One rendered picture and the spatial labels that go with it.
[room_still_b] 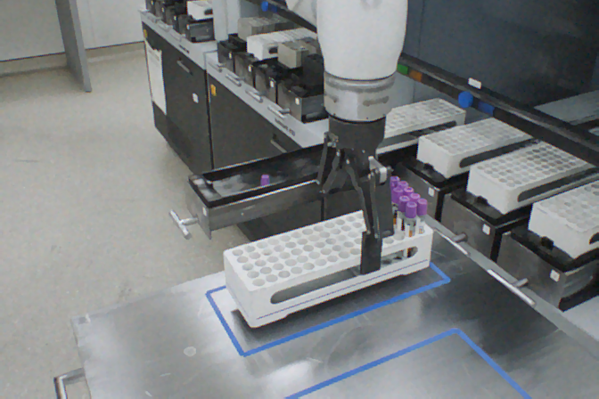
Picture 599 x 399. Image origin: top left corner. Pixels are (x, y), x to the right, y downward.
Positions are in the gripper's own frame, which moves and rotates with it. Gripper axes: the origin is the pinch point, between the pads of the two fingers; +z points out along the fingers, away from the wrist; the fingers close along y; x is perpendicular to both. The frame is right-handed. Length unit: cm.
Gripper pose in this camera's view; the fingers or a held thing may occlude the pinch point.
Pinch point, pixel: (350, 239)
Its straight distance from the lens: 89.0
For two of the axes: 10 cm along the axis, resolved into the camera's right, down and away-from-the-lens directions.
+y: 4.5, 4.3, -7.8
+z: 0.0, 8.8, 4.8
